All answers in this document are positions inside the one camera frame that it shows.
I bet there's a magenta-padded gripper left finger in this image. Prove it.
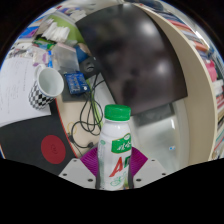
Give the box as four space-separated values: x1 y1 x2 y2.
58 146 101 190

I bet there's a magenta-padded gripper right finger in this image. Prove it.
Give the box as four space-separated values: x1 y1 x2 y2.
128 148 168 189

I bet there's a white green-capped drink bottle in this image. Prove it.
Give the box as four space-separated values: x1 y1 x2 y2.
96 104 133 191

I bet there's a flat round red coaster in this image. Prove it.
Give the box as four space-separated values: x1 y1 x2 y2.
40 134 67 165

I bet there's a black desk mat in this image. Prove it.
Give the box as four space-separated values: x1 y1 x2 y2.
0 99 80 176

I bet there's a small blue box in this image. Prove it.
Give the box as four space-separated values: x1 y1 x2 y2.
63 71 90 96

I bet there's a black white checkered mug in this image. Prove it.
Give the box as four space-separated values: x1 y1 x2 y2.
28 63 65 110

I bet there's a white printed paper sheet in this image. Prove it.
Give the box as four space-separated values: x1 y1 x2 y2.
0 56 53 128

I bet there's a clear plastic box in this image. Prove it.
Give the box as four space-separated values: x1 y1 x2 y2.
51 42 81 75

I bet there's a black computer monitor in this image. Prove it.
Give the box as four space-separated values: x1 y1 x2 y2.
74 3 190 116

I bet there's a stack of white tissues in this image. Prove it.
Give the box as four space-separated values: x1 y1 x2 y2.
41 21 71 43

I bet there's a black power cable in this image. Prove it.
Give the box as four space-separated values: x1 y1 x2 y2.
68 73 105 150

